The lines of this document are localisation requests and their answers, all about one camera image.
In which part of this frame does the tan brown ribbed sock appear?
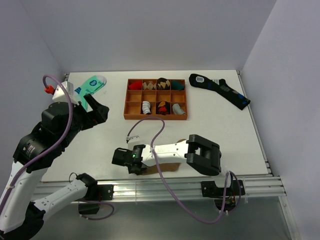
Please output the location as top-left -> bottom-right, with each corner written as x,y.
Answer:
141,143 -> 184,176

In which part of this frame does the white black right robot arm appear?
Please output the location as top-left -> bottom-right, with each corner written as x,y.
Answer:
111,134 -> 245,199

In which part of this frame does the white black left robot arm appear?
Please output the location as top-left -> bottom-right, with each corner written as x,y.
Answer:
0,94 -> 109,240

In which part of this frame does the mint green patterned sock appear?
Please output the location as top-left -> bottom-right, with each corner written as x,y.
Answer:
74,75 -> 107,110

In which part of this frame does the white striped rolled sock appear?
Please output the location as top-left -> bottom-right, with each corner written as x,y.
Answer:
141,101 -> 151,115

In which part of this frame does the beige argyle rolled sock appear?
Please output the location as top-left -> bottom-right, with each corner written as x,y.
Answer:
142,80 -> 157,90

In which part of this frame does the black red argyle rolled sock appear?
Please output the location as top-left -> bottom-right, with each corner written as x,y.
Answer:
156,101 -> 171,115

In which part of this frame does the grey rolled sock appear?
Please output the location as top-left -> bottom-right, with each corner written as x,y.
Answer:
172,103 -> 186,115

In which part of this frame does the orange compartment tray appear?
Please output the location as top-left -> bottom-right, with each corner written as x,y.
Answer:
123,78 -> 188,121

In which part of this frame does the brown argyle rolled sock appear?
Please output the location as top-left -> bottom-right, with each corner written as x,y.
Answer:
156,77 -> 171,90

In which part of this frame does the dark teal rolled sock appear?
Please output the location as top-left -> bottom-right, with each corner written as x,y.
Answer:
171,80 -> 185,91

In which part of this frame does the black blue patterned sock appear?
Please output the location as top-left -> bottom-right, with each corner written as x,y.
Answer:
189,73 -> 251,110

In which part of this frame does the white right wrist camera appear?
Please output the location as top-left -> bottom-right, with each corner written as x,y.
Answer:
126,135 -> 141,150

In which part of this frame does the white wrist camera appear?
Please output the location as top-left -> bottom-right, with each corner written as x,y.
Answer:
52,81 -> 81,105
126,135 -> 141,150

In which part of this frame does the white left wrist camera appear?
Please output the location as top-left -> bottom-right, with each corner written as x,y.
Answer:
52,81 -> 81,105

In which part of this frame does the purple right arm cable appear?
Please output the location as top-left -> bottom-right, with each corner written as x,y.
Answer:
127,117 -> 247,224

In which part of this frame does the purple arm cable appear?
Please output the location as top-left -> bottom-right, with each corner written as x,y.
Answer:
0,74 -> 115,221
127,117 -> 247,224

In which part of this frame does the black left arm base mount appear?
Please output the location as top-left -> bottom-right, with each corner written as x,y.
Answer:
78,184 -> 114,216

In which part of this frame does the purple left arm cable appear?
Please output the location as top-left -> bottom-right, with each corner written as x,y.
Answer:
0,74 -> 115,221

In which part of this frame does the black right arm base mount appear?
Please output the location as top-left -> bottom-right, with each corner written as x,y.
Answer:
201,179 -> 246,212

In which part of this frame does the aluminium table edge rail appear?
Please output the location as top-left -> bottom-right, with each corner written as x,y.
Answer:
33,70 -> 285,202

